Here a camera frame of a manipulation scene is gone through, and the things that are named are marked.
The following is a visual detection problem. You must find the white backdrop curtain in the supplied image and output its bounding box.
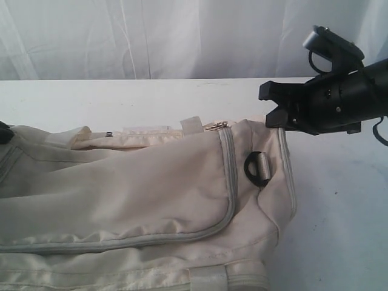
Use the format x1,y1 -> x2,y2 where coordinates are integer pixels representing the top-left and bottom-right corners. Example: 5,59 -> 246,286
1,1 -> 387,80

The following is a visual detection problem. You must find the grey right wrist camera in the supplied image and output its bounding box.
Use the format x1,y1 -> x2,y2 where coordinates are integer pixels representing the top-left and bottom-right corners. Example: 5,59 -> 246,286
303,25 -> 365,75

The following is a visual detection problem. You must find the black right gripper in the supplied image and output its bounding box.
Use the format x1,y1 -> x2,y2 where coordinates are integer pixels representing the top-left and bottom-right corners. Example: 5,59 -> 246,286
258,71 -> 363,135

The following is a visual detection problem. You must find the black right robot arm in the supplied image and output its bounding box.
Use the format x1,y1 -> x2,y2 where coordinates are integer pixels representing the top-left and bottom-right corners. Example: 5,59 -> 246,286
258,60 -> 387,135

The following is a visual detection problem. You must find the cream fabric duffel bag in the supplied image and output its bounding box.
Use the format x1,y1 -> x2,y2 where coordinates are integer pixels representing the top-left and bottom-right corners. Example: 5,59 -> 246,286
1,117 -> 296,290

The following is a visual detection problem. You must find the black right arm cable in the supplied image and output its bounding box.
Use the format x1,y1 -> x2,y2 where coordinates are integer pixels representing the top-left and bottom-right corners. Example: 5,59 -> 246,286
307,50 -> 388,146

